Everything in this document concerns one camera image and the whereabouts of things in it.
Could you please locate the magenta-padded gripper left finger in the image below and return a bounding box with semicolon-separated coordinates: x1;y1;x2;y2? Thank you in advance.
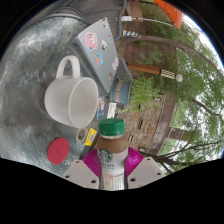
62;148;102;190

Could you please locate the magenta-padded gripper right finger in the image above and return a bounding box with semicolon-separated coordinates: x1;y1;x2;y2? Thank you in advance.
124;147;167;190

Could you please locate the green-capped coffee drink bottle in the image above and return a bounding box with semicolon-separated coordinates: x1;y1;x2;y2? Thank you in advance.
96;118;130;192

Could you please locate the flat round red coaster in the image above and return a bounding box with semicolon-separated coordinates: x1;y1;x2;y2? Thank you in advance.
46;137;71;165

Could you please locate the yellow sticker card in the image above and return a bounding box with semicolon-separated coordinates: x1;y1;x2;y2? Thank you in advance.
84;127;98;147

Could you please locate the dark-trunked branching tree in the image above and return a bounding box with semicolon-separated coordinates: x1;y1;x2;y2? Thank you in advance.
153;99;224;169

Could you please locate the white sticker sheet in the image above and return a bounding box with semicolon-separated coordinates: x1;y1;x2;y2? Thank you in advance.
96;96;118;121

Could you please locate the white ceramic mug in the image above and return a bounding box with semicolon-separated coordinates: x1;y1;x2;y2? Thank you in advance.
44;55;100;129

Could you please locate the green plant in blue pot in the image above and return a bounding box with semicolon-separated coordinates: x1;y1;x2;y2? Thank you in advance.
109;75;163;113

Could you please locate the grey wicker patio chair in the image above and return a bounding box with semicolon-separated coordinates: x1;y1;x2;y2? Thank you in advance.
116;56;134;84
49;0;129;41

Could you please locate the slender leaning tree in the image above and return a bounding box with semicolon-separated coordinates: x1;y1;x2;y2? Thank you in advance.
123;33;224;73

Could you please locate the silver laptop with stickers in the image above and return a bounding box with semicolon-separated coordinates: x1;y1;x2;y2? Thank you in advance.
73;17;120;94

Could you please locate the blue and yellow striped cone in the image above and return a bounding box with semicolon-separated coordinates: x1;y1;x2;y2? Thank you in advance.
122;29;142;39

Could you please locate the orange patio umbrella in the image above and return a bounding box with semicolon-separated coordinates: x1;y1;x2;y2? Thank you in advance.
120;0;185;30

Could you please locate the globe-topped lamp post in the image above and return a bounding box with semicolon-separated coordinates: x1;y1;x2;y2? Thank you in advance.
126;62;184;83

